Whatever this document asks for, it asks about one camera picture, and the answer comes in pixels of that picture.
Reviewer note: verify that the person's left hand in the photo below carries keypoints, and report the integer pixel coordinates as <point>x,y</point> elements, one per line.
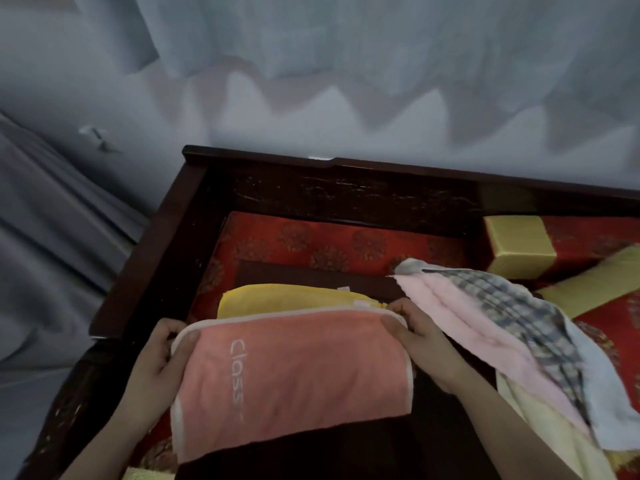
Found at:
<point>150,374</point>

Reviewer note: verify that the person's right hand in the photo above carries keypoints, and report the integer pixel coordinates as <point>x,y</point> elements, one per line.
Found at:
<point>425,344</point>

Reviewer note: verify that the light pink scalloped towel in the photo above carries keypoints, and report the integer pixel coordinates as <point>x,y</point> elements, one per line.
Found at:
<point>475,334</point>

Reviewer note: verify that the grey striped towel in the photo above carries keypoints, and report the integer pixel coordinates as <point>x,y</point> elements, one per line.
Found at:
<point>525,304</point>

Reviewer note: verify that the salmon towel with white trim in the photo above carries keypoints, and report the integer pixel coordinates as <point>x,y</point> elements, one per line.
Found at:
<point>300,374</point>

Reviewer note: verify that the yellow towel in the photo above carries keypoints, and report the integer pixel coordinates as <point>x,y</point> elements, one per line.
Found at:
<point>280,299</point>

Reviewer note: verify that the cream towel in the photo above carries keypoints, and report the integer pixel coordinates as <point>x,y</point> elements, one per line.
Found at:
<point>550,434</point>

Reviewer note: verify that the person's right forearm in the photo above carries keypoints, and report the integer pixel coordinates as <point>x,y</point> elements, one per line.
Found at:
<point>510,434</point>

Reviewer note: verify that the dark wooden low table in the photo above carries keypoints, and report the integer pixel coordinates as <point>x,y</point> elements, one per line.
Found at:
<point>310,274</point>

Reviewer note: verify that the red patterned seat cushion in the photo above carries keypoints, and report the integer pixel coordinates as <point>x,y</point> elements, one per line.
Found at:
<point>300,239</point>

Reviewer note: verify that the grey drape curtain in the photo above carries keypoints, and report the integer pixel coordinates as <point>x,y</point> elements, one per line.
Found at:
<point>50,244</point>

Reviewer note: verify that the red square pillow yellow border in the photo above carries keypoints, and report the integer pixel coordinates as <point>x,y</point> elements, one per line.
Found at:
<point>600,284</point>

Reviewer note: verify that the red bolster with yellow ends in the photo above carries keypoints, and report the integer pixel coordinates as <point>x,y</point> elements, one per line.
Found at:
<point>590,239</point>

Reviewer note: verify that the white sheer curtain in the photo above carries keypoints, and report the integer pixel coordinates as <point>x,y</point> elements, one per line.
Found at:
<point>375,39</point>

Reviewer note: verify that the dark carved wooden sofa frame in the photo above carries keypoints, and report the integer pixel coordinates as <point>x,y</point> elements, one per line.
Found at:
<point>350,194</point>

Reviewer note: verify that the wall curtain hook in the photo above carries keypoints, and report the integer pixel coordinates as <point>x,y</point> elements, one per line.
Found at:
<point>97,137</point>

